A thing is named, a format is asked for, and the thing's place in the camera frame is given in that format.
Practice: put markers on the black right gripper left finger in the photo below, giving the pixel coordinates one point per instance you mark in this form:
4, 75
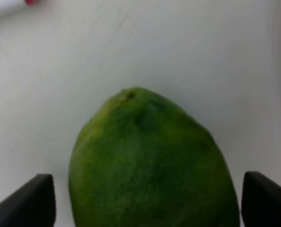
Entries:
32, 205

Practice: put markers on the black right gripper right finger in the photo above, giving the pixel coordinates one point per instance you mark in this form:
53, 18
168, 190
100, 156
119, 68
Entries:
261, 201

